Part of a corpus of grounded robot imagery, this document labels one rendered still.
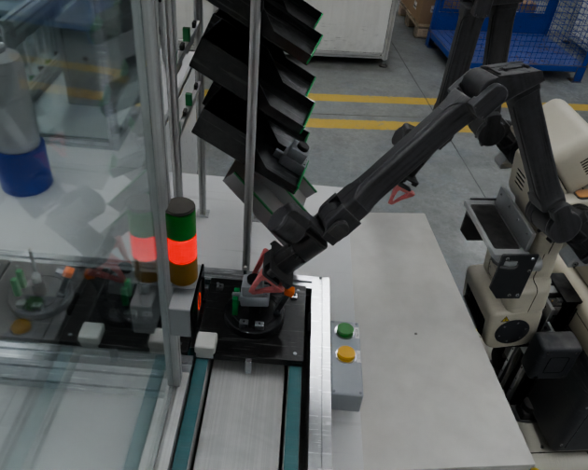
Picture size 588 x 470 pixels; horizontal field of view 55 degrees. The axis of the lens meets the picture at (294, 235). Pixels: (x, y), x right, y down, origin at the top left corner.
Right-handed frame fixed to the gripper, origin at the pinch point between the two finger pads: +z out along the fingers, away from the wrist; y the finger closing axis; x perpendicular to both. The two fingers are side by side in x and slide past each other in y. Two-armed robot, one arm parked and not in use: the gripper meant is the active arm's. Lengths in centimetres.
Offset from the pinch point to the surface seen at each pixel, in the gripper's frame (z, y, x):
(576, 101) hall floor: -84, -374, 258
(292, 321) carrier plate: 1.8, 0.3, 14.2
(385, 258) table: -8, -38, 42
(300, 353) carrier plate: 0.5, 9.8, 15.8
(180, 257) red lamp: -11.4, 21.4, -24.7
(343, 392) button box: -4.9, 18.3, 23.6
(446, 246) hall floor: 17, -156, 144
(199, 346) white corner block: 13.6, 11.7, -2.0
